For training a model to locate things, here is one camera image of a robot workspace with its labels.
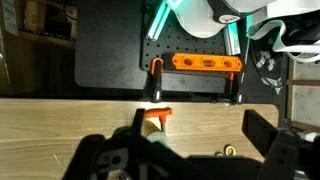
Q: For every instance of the orange T-handle tool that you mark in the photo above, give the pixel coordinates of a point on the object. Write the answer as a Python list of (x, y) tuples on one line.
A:
[(161, 114)]

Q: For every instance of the black orange bar clamp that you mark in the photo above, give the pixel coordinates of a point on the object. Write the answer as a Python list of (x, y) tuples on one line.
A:
[(156, 77)]

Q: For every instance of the orange spirit level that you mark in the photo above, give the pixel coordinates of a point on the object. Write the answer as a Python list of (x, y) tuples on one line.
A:
[(205, 62)]

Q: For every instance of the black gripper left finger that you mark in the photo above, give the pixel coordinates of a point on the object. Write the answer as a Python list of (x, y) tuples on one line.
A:
[(96, 156)]

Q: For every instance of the black pegboard base plate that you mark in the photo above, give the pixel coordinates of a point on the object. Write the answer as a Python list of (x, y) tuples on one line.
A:
[(113, 54)]

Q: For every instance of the aluminium extrusion bar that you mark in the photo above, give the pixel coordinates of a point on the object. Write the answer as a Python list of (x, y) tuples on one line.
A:
[(161, 16)]

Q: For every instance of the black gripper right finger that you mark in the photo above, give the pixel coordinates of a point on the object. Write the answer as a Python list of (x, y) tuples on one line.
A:
[(284, 150)]

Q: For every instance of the small yellow tape roll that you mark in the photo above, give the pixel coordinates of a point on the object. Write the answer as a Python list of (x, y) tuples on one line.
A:
[(230, 150)]

